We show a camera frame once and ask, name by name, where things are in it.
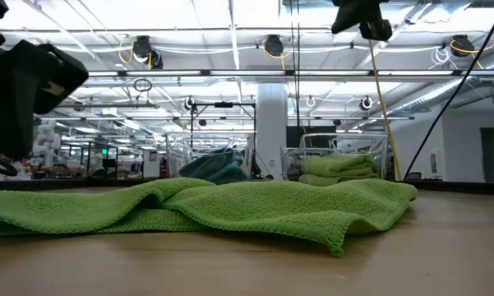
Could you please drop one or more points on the green microfiber towel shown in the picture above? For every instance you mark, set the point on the green microfiber towel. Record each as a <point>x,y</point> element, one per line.
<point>337,164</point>
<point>230,209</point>
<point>324,180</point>

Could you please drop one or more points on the white robot figure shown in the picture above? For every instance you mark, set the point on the white robot figure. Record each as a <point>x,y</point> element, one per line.
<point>48,140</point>

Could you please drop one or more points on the green exit sign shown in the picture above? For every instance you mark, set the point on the green exit sign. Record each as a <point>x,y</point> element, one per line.
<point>104,151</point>

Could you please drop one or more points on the clear plastic bin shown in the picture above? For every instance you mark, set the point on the clear plastic bin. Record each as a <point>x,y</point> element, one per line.
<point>176,141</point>
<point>378,144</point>

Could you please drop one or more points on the white round column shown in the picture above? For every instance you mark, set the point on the white round column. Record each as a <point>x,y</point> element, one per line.
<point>271,131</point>

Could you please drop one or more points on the long ceiling light bar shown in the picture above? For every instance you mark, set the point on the long ceiling light bar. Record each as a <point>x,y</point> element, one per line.
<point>164,73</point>

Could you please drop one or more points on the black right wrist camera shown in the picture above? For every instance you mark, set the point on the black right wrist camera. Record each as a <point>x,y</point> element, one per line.
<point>376,30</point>

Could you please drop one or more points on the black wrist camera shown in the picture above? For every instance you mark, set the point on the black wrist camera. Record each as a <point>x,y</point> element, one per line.
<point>376,30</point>
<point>57,70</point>

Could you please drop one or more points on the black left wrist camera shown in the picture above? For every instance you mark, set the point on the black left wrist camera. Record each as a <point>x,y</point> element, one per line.
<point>57,70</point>

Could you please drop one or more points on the silver ventilation duct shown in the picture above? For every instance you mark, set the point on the silver ventilation duct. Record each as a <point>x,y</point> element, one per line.
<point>444,92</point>

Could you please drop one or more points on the black camera stand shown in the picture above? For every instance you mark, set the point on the black camera stand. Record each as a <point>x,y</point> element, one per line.
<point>192,119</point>

